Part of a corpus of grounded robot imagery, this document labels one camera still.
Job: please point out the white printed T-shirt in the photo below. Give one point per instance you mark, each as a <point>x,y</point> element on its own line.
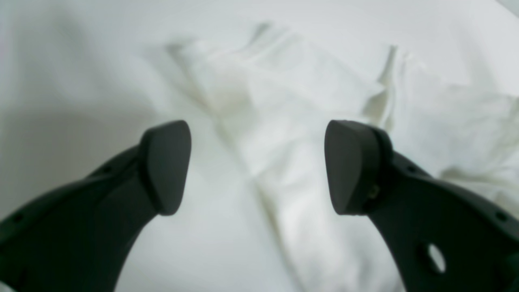
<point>271,101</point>

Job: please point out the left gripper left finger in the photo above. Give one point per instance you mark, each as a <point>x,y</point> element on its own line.
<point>77,237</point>

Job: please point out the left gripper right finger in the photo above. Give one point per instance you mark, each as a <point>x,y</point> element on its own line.
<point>442,237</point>

